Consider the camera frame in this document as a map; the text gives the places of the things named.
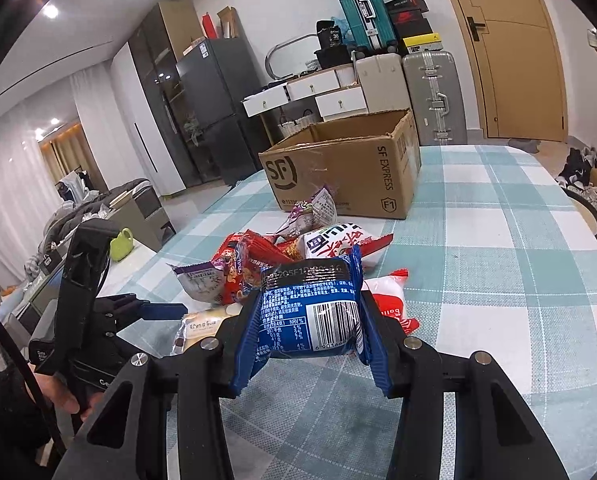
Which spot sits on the black and red shoe box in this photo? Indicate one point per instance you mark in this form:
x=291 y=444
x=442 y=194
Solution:
x=406 y=4

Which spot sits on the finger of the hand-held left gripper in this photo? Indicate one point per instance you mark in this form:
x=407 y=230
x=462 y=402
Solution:
x=166 y=311

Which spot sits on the yellow and black box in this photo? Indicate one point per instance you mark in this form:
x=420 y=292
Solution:
x=421 y=42

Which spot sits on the silver suitcase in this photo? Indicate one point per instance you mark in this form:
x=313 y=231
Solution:
x=428 y=90

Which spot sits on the small green bag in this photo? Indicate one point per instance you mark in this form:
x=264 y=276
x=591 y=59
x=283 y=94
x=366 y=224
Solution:
x=121 y=246

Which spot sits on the wooden door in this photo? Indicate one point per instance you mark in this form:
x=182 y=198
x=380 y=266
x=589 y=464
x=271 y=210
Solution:
x=518 y=60

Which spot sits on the white wardrobe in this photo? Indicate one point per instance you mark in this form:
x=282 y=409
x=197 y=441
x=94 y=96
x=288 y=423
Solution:
x=108 y=125

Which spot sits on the person's left forearm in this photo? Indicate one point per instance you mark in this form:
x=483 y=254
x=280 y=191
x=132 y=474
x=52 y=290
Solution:
x=8 y=425

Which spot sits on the white oval frame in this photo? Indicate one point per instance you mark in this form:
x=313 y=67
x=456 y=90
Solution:
x=278 y=50

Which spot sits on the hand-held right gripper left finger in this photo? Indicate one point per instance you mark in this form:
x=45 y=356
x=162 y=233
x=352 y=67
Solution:
x=231 y=332

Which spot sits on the brown cardboard box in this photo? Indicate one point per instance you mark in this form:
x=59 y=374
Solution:
x=348 y=180

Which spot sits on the pile of clothes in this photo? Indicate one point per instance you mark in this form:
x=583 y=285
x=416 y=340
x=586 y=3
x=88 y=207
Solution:
x=73 y=220

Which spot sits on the teal checked tablecloth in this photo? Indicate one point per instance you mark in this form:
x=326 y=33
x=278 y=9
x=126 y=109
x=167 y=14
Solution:
x=478 y=260

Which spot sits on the cream bread packet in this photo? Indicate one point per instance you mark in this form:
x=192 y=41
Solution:
x=203 y=325

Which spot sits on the white snack packet red characters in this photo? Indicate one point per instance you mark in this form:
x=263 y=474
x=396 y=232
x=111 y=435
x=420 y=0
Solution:
x=328 y=245

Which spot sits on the pile of shoes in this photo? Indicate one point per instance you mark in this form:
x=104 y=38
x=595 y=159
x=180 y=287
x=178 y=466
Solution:
x=583 y=180

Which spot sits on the yellow curtain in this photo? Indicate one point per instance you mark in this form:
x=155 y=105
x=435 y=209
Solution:
x=68 y=152

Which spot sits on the purple and white snack packet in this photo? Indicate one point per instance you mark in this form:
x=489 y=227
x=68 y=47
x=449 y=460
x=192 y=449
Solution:
x=201 y=282

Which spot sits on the grey slippers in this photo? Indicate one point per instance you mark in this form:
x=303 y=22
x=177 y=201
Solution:
x=523 y=145

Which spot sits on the red cartoon snack packet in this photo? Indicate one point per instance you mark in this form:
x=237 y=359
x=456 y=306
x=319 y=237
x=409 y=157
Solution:
x=238 y=280

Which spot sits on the white curtain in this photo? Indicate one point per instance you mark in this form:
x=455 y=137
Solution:
x=13 y=190

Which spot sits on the teal suitcase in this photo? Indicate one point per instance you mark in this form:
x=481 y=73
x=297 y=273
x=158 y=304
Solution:
x=358 y=10

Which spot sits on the grey sofa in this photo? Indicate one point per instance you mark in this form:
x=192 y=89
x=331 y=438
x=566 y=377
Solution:
x=138 y=215

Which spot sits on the dark grey refrigerator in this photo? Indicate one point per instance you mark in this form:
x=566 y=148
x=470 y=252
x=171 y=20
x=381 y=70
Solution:
x=218 y=100

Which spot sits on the white drawer cabinet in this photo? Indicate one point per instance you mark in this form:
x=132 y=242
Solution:
x=308 y=89

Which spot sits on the white suitcase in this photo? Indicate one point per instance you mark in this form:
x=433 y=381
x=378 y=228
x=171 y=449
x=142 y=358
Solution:
x=378 y=85

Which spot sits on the blue snack packet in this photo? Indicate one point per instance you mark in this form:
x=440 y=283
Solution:
x=308 y=310

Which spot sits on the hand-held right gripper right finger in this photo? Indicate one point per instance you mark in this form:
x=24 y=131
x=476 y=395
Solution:
x=386 y=355

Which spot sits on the woven basket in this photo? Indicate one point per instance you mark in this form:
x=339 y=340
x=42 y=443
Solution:
x=296 y=125

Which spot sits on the white and red snack packet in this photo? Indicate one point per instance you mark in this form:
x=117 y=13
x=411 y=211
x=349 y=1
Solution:
x=388 y=300

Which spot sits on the person's left hand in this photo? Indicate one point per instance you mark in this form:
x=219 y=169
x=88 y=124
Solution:
x=58 y=390

